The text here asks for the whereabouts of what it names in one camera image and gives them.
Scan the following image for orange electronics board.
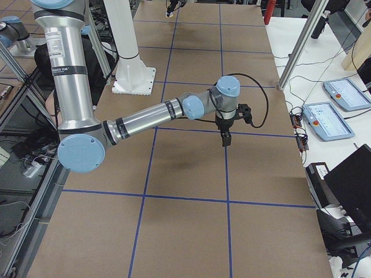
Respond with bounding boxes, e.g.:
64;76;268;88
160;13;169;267
290;113;303;129

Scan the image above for aluminium frame post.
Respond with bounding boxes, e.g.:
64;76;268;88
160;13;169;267
277;0;329;91

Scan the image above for far teach pendant tablet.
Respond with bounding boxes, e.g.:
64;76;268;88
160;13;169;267
323;78;370;112

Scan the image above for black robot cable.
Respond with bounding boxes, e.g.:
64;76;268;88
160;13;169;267
210;74;269;129

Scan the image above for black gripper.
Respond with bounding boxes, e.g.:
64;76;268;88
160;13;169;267
215;109;236;147
166;0;181;17

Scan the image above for near teach pendant tablet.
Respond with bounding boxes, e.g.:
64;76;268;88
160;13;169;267
302;102;355;141

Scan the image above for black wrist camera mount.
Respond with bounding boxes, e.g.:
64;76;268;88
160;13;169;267
237;104;253;125

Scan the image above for black box device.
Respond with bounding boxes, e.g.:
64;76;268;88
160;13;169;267
305;162;337;207

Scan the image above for red cylinder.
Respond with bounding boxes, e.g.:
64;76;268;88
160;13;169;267
264;0;277;25

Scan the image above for person in black jacket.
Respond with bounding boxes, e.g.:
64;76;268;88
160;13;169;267
36;26;107;123

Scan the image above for black monitor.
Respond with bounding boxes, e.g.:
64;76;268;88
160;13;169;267
325;144;370;233

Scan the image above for blue tape grid lines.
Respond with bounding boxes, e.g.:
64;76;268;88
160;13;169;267
62;4;317;278

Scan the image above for teach pendant tablet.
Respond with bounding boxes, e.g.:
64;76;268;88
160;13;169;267
323;78;370;112
302;102;355;141

